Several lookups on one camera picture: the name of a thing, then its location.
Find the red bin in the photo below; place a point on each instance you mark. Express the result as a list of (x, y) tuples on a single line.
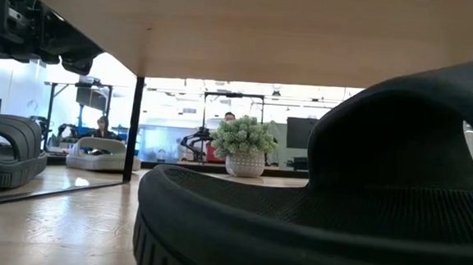
[(214, 153)]

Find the green potted plant white pot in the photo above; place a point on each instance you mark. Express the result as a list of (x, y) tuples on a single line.
[(244, 143)]

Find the black background robot arm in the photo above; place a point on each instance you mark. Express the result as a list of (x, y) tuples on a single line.
[(197, 140), (72, 132)]

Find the black background rig frame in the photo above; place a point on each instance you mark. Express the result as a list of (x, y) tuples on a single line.
[(50, 117), (234, 95)]

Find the black hanging monitor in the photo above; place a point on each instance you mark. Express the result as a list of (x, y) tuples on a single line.
[(91, 98)]

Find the black desk monitor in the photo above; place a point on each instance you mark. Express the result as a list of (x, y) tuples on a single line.
[(300, 132)]

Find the black aluminium table frame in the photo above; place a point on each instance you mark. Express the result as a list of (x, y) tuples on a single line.
[(177, 166)]

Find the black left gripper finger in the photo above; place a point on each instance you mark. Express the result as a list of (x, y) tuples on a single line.
[(78, 65), (65, 42)]

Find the wooden shelf with black legs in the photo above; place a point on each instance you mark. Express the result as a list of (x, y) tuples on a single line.
[(267, 35)]

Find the person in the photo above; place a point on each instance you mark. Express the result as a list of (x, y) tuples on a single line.
[(103, 128), (229, 116)]

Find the black rubber slide sandal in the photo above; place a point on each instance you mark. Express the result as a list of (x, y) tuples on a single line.
[(8, 168), (295, 243)]

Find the grey rubber slide sandal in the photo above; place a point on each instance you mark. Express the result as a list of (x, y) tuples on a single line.
[(103, 161)]

